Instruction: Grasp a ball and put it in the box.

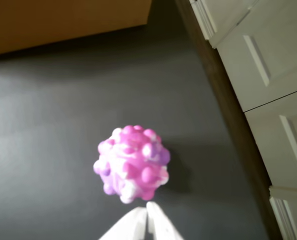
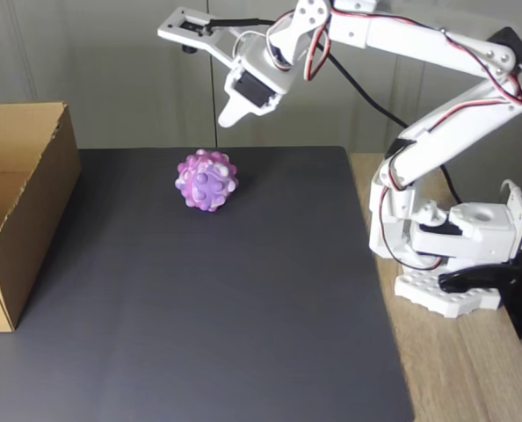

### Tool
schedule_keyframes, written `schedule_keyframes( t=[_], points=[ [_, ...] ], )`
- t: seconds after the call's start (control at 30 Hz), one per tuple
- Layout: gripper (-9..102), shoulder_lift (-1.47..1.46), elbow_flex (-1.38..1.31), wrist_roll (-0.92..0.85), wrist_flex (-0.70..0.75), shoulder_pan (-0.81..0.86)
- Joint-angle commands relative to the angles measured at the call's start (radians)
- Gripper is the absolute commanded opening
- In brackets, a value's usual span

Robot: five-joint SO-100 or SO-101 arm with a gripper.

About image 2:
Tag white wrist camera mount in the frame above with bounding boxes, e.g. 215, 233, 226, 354
156, 7, 244, 69

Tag dark grey table mat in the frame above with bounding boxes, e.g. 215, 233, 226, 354
0, 147, 416, 422

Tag pink purple bumpy ball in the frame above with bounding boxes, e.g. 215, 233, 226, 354
174, 149, 240, 214

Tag black table clamp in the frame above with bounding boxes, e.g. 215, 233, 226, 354
438, 262, 522, 339

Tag black camera cable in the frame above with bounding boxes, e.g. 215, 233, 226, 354
206, 17, 464, 206

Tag brown cardboard box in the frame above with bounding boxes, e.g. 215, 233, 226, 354
0, 101, 83, 333

